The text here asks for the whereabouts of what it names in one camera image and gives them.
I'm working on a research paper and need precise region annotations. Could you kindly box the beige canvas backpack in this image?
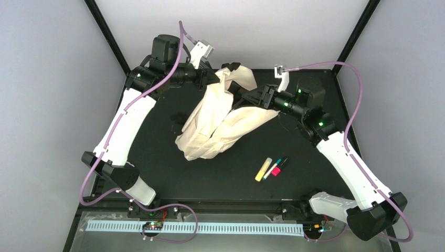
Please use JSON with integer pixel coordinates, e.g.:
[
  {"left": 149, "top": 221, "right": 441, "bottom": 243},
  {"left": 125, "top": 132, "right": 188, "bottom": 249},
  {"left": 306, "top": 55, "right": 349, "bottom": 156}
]
[{"left": 175, "top": 63, "right": 279, "bottom": 161}]

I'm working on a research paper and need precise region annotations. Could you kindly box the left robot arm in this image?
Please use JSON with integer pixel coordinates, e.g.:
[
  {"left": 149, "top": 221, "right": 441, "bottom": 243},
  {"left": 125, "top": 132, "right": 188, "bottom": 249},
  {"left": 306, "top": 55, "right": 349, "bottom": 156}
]
[{"left": 81, "top": 34, "right": 219, "bottom": 206}]

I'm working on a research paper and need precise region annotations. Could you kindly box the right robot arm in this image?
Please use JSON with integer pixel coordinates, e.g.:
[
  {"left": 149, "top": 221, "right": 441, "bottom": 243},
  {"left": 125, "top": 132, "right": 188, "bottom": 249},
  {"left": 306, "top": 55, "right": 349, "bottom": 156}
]
[{"left": 242, "top": 65, "right": 407, "bottom": 241}]

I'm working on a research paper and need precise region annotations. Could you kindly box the teal white marker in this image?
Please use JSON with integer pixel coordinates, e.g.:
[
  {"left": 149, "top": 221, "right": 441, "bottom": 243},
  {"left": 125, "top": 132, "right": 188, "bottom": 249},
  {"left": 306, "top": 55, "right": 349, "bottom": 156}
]
[{"left": 262, "top": 158, "right": 282, "bottom": 180}]

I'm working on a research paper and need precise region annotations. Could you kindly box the yellow highlighter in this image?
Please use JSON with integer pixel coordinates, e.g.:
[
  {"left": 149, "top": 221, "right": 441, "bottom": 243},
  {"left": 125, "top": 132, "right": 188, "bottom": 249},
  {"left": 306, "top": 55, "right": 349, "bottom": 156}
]
[{"left": 255, "top": 157, "right": 272, "bottom": 182}]

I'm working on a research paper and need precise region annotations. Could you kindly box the pink black highlighter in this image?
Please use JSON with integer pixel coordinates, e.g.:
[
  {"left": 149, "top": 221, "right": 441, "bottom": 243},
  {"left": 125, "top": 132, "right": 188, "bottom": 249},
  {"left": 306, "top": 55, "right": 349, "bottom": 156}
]
[{"left": 271, "top": 156, "right": 289, "bottom": 176}]

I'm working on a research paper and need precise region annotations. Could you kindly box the small circuit board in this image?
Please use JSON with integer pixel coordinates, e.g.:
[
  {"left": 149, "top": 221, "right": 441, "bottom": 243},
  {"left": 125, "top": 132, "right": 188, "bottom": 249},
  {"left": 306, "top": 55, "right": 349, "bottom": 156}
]
[{"left": 142, "top": 221, "right": 164, "bottom": 232}]

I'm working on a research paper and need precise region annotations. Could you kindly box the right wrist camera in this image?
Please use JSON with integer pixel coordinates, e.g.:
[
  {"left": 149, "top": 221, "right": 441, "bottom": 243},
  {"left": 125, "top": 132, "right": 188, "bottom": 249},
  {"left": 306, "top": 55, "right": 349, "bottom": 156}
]
[{"left": 274, "top": 65, "right": 290, "bottom": 92}]

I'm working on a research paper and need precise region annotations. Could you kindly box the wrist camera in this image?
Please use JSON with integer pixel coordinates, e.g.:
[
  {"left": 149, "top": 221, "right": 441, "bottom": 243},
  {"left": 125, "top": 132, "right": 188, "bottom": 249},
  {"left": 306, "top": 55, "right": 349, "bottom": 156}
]
[
  {"left": 274, "top": 65, "right": 290, "bottom": 92},
  {"left": 190, "top": 40, "right": 215, "bottom": 69}
]

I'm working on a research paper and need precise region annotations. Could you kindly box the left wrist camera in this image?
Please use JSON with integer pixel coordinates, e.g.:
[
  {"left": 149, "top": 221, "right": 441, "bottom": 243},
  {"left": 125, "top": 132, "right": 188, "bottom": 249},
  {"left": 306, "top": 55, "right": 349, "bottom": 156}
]
[{"left": 190, "top": 40, "right": 215, "bottom": 69}]

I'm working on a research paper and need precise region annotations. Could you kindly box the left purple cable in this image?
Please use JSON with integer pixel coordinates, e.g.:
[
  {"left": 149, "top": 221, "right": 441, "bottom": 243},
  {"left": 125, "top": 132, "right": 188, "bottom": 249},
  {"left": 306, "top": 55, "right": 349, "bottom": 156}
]
[{"left": 79, "top": 20, "right": 199, "bottom": 244}]

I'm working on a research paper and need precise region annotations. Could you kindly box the purple cable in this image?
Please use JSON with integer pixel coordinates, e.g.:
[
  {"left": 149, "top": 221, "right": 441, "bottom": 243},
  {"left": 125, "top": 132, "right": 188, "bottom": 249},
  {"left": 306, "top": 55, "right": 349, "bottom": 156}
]
[
  {"left": 79, "top": 20, "right": 199, "bottom": 244},
  {"left": 283, "top": 61, "right": 415, "bottom": 243}
]

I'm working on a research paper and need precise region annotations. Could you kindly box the black frame rail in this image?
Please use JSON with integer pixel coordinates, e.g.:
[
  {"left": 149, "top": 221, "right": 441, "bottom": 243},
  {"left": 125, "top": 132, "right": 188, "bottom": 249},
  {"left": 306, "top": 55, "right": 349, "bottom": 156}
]
[{"left": 62, "top": 196, "right": 400, "bottom": 252}]

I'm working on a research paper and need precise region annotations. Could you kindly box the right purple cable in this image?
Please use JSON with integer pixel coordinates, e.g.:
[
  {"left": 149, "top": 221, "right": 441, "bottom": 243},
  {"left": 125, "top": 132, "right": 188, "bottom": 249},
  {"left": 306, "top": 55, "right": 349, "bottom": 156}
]
[{"left": 283, "top": 61, "right": 415, "bottom": 243}]

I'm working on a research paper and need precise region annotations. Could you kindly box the light blue slotted cable duct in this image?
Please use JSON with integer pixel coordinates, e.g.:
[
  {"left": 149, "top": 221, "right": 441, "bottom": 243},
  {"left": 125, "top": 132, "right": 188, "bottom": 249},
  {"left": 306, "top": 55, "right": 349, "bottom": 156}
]
[{"left": 85, "top": 220, "right": 304, "bottom": 237}]

